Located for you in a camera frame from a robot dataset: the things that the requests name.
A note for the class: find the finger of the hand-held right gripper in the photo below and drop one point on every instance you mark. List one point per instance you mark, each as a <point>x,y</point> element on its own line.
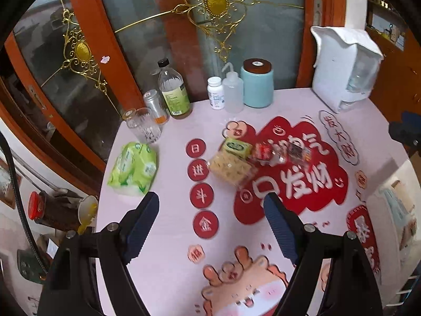
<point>409,135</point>

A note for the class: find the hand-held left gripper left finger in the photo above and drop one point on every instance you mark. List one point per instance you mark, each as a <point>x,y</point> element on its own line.
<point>144,225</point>

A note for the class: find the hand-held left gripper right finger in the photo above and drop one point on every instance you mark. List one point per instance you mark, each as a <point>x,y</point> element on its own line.
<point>279,228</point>

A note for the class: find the red snack packet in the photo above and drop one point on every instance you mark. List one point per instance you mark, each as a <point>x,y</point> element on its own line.
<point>268,153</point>

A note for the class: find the yellow cracker packet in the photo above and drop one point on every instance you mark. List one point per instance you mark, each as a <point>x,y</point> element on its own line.
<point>230,168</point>

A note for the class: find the white plastic tray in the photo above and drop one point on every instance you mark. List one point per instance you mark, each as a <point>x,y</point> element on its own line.
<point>378,210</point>

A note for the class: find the pink printed tablecloth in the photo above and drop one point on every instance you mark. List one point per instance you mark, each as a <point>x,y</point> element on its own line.
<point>171,204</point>

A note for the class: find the brown wooden cabinet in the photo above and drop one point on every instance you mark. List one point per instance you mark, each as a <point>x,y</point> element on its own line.
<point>394,79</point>

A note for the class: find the green tissue pack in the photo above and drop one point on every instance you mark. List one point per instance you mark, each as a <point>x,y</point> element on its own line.
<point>133,168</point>

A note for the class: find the yellow cup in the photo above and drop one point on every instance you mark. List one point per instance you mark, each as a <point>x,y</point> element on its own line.
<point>87,212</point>

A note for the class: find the dark snack packet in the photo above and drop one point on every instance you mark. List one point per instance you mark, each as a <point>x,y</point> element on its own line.
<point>297,151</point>

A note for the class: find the green snack box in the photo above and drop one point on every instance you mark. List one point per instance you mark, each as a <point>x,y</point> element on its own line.
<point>237,147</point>

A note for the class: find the white water filter pitcher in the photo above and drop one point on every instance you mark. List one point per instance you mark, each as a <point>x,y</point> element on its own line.
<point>342,69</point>

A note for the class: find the dark jar red lid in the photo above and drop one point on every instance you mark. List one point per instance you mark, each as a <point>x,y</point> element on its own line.
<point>49,209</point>

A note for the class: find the clear glass tumbler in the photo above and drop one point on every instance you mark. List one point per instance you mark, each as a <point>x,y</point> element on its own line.
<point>144,128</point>
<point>129,114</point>

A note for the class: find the silver metal can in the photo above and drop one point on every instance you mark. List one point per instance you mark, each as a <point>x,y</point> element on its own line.
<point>156,107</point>

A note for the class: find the dark green case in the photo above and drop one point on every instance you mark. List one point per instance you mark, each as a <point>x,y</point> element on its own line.
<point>30,266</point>

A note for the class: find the glass bottle green label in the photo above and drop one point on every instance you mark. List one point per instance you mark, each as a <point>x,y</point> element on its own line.
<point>173,95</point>

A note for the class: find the clear squeeze bottle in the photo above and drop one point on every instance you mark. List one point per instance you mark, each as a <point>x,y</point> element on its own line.
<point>233,93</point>

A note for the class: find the light blue canister brown lid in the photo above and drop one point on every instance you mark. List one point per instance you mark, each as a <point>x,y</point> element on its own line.
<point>257,84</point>

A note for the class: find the white pill bottle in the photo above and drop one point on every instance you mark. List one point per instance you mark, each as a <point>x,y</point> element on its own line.
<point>216,93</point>

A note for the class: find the glass door gold ornament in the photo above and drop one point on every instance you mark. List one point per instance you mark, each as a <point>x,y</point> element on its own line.
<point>263,23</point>
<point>65,72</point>

